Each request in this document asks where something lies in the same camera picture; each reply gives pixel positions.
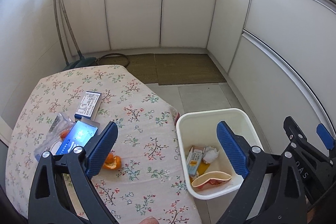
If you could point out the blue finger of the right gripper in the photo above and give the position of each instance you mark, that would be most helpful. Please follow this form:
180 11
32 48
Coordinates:
301 147
325 136

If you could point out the floral tablecloth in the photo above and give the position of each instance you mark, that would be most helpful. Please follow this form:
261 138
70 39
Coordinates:
149 186

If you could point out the brown woven floor mat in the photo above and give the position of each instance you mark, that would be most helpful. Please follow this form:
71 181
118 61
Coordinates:
181 68

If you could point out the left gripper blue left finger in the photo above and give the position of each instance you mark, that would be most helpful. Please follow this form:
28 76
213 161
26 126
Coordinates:
49 200

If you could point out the white printed medicine box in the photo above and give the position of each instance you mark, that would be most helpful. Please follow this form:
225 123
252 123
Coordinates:
89 105

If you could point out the milk carton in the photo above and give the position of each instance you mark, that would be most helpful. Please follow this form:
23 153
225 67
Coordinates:
194 159

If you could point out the yellow paper piece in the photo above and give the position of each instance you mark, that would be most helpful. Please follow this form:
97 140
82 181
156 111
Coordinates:
202 168

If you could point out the crumpled white tissue ball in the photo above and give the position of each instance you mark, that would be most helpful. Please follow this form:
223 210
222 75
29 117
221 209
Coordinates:
210 154

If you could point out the red paper cup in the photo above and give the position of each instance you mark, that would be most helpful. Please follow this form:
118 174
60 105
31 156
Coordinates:
211 178

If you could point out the white plastic trash bin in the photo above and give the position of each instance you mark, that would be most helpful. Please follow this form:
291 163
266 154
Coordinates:
200 129

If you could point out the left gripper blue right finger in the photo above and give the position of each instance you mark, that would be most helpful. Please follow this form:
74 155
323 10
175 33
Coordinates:
284 201

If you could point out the orange peel piece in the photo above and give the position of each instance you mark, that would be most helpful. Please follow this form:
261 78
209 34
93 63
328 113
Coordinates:
112 162

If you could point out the blue glossy box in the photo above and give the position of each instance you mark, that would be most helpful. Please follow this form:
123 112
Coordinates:
79 135

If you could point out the clear plastic bag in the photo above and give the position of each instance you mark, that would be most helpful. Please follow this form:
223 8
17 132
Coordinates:
58 130

